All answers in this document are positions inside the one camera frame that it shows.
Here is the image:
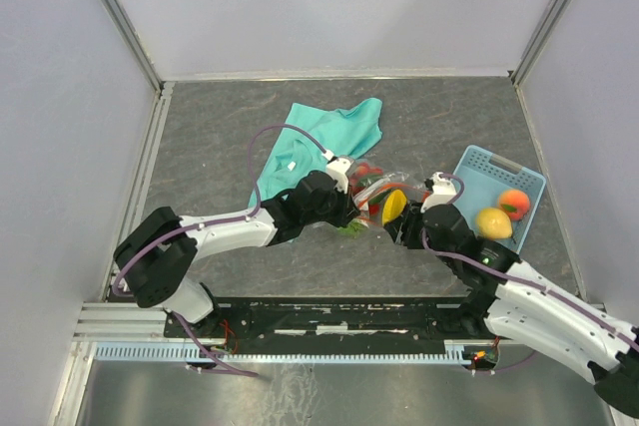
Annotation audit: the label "fake peach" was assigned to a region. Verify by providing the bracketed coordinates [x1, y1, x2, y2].
[497, 189, 531, 221]

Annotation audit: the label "fake green grapes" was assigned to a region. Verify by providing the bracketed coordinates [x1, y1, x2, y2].
[338, 221, 367, 238]

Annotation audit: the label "clear zip top bag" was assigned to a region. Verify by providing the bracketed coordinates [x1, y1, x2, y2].
[348, 159, 428, 229]

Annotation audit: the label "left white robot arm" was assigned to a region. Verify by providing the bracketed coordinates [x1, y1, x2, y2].
[113, 171, 359, 336]

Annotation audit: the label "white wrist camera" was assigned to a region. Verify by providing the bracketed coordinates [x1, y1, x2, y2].
[322, 150, 354, 194]
[420, 172, 465, 213]

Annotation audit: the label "light blue plastic basket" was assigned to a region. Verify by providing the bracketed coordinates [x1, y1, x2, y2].
[453, 145, 546, 253]

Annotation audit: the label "yellow fake lemon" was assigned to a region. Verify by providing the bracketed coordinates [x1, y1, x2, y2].
[475, 208, 513, 240]

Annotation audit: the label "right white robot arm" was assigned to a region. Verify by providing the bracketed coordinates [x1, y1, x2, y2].
[381, 202, 638, 418]

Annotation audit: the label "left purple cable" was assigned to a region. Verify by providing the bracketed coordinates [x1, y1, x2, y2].
[112, 125, 333, 297]

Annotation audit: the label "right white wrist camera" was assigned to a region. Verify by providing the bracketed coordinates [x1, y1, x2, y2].
[420, 172, 465, 213]

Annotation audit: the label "yellow fake starfruit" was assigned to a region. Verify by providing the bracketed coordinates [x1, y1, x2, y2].
[381, 190, 408, 225]

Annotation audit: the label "teal t-shirt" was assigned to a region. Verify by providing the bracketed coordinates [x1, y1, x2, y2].
[257, 98, 382, 201]

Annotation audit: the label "fake strawberries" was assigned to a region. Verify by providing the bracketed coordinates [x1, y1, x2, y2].
[348, 162, 383, 193]

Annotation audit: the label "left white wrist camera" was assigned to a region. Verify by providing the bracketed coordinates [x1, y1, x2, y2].
[322, 150, 354, 194]

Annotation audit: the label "light blue cable duct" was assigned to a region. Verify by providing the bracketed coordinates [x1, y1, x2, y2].
[94, 342, 470, 366]

